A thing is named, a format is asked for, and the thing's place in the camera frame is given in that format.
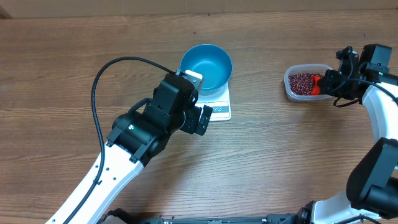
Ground orange measuring scoop blue handle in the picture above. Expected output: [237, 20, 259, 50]
[310, 75, 321, 95]

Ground clear plastic container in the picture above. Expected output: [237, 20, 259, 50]
[284, 64, 331, 101]

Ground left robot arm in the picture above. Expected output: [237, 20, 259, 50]
[48, 70, 213, 223]

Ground blue bowl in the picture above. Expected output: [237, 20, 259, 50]
[180, 44, 233, 95]

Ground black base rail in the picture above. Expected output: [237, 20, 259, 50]
[98, 208, 311, 224]

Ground red beans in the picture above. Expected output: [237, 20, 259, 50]
[288, 73, 322, 95]

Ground white kitchen scale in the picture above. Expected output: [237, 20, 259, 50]
[195, 83, 231, 122]

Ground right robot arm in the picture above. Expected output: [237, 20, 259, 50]
[285, 44, 397, 223]

